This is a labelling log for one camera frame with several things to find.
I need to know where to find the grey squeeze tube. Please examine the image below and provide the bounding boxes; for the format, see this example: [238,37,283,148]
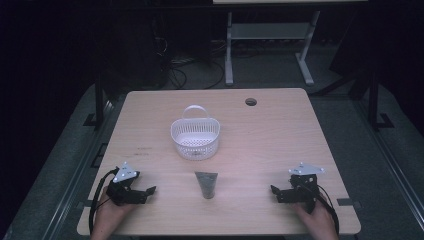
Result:
[194,171,219,200]

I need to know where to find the white plastic basket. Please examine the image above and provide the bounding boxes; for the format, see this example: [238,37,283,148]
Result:
[170,104,222,162]

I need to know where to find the black floor cables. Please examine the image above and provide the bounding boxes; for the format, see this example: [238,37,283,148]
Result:
[162,54,227,91]

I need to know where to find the black metal stand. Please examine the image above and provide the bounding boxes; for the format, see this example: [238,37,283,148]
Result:
[366,68,396,132]
[83,64,108,128]

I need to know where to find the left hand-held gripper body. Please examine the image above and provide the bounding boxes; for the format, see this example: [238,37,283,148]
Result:
[105,161,144,206]

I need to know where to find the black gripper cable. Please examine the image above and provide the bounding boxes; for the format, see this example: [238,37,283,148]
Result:
[315,184,341,236]
[87,168,120,235]

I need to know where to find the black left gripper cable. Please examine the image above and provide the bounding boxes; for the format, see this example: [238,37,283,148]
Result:
[87,168,120,235]

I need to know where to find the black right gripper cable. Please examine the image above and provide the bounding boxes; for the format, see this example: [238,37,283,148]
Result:
[315,184,341,236]

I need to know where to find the white metal desk frame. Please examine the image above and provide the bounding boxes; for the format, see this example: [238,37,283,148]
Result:
[213,0,368,87]

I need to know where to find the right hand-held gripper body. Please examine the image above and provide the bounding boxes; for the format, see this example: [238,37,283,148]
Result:
[275,162,326,215]

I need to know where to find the person's right hand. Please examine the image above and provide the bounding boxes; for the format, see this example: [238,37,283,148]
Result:
[292,195,340,240]

